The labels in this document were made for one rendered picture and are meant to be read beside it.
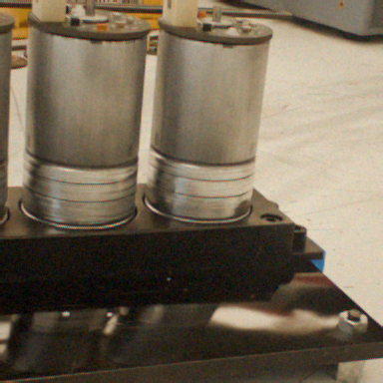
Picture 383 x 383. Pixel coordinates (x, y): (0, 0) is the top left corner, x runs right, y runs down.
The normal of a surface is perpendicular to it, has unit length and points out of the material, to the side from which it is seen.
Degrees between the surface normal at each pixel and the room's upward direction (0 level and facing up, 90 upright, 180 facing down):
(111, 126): 90
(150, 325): 0
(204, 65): 90
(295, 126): 0
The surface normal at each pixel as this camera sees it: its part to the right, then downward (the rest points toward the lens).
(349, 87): 0.11, -0.92
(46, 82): -0.55, 0.24
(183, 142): -0.32, 0.31
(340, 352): 0.40, 0.38
